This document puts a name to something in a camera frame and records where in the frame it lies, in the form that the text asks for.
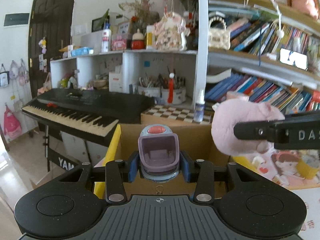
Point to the grey purple plastic gadget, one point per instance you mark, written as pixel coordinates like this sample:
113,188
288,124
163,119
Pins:
158,152

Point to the green wall sign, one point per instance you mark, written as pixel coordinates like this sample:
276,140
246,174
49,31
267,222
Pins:
16,19

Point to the white post wooden bookshelf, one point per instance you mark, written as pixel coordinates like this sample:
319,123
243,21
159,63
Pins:
202,30

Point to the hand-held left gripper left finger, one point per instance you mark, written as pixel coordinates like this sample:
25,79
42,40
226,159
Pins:
133,166

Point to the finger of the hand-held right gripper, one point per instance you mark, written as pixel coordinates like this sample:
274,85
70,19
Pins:
302,116
250,130

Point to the yellow label white bottle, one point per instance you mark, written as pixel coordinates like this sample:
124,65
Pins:
150,38

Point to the phone with lit screen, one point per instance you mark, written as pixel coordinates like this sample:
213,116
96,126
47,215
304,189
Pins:
293,58

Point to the white storage box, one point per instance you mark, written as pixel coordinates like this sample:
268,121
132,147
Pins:
90,42

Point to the white quilted handbag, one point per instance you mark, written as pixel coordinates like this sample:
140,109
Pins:
218,38

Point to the pink backpack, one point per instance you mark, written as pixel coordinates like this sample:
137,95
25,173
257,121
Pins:
12,125

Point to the white cubby shelf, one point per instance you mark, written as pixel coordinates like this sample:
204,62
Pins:
132,65

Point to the peach plush toy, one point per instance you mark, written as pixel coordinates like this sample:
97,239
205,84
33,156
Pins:
303,2

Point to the white wall switch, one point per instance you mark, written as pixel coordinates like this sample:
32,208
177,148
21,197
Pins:
79,29

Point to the white tube lamp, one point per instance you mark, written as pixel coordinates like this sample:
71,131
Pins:
267,76

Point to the white bottle blue cap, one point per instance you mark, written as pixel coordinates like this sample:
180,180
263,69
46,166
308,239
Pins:
106,40

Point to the dark brown door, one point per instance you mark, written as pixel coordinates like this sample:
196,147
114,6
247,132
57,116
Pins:
50,30

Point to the pink plush toy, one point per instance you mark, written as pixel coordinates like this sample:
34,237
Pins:
240,110

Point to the red round jar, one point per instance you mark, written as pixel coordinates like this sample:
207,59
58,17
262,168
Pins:
138,43

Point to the white pen holder with pens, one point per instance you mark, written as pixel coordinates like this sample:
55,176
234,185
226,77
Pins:
150,91
178,96

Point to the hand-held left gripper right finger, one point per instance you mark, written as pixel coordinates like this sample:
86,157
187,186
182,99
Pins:
186,167

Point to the pink patterned small box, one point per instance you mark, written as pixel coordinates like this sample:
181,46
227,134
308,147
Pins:
119,43

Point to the red bottle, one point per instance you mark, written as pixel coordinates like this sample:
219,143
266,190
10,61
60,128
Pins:
170,90

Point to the row of blue spined books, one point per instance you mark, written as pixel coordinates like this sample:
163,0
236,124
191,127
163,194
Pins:
262,90

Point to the black electronic keyboard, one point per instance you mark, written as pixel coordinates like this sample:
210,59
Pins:
87,102

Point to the white spray bottle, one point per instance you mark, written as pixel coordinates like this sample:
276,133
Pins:
199,110

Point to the blue tissue packet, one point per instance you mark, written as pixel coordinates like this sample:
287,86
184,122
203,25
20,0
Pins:
82,52

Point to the dried flower bunch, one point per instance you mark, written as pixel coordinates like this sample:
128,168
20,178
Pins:
142,7

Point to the black framed picture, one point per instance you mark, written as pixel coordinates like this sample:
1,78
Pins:
98,24

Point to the black keyboard stand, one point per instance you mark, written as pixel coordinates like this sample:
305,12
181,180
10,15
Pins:
62,161

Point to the row of colourful thin books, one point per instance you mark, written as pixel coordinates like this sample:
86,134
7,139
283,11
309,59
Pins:
252,35

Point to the white red carton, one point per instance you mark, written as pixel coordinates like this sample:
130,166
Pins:
115,82

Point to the yellow cardboard box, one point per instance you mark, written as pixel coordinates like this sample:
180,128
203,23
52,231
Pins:
111,150

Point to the hanging tote bags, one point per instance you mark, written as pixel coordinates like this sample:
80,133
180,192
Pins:
17,72

